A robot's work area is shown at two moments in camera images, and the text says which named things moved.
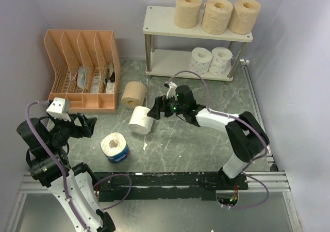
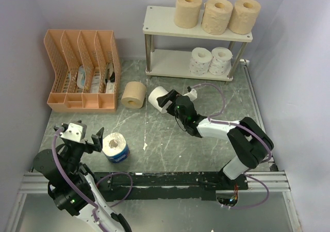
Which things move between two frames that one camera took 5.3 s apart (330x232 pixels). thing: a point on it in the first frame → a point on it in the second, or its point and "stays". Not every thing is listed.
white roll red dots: (200, 61) stays
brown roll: (216, 15) stays
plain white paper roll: (139, 122) → (154, 93)
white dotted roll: (221, 61) stays
